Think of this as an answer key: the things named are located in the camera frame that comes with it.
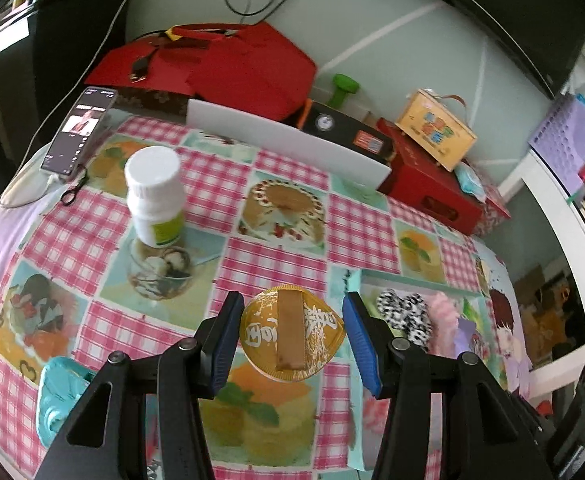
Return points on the black box with orange label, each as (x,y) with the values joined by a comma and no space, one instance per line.
(342,130)

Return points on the black smartphone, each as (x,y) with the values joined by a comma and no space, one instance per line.
(80,130)

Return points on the black cabinet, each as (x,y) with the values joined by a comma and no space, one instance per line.
(22,60)

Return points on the yellow round foil container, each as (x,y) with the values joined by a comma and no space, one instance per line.
(292,335)

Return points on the flat red box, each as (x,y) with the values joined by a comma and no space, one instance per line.
(117,67)

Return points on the white door frame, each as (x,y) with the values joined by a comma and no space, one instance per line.
(562,230)

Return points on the teal plastic jewelry box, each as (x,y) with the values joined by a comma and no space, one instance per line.
(57,395)

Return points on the white plastic board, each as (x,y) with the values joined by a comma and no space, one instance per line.
(282,145)

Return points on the white pill bottle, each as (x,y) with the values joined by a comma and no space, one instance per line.
(155,200)

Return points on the red carton box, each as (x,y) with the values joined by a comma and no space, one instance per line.
(427,185)

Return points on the yellow tag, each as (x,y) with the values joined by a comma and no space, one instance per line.
(173,34)

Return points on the white round pad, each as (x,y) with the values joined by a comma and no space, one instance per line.
(25,187)

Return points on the pink fluffy cloth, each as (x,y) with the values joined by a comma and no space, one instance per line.
(442,320)

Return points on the light blue wipes packet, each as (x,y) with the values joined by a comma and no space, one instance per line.
(468,179)

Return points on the leopard print scrunchie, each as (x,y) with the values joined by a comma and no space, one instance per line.
(407,315)

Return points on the purple wall calendar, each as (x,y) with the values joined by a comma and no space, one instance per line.
(567,140)

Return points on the purple wipes packet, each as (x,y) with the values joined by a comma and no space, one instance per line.
(467,335)

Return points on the teal white tray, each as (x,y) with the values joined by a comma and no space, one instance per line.
(367,435)

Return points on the black power adapter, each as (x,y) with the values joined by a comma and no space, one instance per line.
(140,70)

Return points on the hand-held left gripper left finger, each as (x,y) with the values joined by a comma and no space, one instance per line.
(227,340)

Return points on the green dumbbell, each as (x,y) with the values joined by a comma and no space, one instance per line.
(345,90)

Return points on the pink checked printed tablecloth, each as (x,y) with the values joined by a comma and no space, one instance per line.
(252,260)

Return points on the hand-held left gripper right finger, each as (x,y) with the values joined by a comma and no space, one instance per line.
(362,340)

